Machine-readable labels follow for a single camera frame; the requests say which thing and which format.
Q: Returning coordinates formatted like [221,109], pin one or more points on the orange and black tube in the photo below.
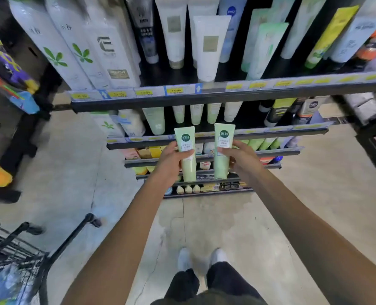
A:
[373,44]

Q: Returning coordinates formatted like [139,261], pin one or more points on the person's right hand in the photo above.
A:
[245,165]

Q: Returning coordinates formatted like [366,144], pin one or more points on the grey wrapped packets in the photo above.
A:
[364,106]

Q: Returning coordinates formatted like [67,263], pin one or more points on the person's right forearm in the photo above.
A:
[318,244]

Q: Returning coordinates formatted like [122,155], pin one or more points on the white tube with beige label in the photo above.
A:
[203,7]
[210,47]

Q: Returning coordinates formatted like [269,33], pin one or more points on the white tube with blue label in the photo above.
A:
[354,38]

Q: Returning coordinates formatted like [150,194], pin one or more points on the white box with grey logo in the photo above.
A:
[111,50]

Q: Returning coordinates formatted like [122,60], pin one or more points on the pale green white tube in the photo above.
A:
[302,25]

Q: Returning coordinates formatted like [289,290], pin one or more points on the colourful snack packets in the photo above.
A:
[11,76]

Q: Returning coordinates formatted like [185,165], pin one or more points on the row of yellow price labels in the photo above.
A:
[175,90]

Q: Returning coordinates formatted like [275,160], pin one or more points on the person's black trousers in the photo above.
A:
[207,282]

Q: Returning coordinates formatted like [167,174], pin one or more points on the row of small colourful boxes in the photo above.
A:
[143,153]

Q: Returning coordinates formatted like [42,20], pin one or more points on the black metal shelf rack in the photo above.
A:
[226,96]

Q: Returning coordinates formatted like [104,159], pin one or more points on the dark grey cosmetic tube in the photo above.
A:
[145,28]

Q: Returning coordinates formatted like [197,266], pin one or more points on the white and blue tube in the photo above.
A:
[230,25]

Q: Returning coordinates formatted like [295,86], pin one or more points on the pale green cosmetic tube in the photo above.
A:
[221,166]
[189,169]

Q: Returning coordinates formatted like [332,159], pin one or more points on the white hanging tube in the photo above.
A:
[232,111]

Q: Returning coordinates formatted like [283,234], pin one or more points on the yellow green cosmetic tube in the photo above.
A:
[330,34]

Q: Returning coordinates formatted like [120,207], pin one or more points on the person's left white shoe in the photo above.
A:
[184,258]

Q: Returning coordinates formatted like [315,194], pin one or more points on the person's white shoe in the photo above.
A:
[218,256]
[184,258]

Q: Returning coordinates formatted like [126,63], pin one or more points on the person's left thumb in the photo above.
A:
[186,153]

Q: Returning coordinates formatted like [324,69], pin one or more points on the white tube with gold cap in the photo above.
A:
[173,31]

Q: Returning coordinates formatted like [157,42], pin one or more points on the person's left forearm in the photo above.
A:
[121,244]

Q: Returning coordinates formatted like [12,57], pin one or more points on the small white leaf box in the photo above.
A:
[107,125]

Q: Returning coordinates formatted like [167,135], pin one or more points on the black and yellow tube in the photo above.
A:
[278,111]

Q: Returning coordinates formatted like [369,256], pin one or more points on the row of green tubes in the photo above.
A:
[264,143]

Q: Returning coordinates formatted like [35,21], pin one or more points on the row of small cream bottles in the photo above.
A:
[188,189]

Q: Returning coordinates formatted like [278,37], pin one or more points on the grey and orange tube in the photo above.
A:
[307,109]

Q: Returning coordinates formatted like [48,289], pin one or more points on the mint green cosmetic tube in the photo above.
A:
[265,50]
[254,25]

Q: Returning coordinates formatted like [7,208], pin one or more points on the person's left hand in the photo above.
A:
[168,165]

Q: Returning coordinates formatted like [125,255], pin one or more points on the person's right white shoe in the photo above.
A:
[218,256]

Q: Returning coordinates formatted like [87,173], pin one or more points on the person's right thumb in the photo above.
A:
[226,152]

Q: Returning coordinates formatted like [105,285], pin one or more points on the white box with green leaf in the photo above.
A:
[48,44]
[80,44]

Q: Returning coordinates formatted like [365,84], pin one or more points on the white bottle with blue label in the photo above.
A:
[130,123]

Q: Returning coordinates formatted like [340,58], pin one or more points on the light green hanging tube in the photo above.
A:
[196,113]
[179,113]
[155,120]
[213,112]

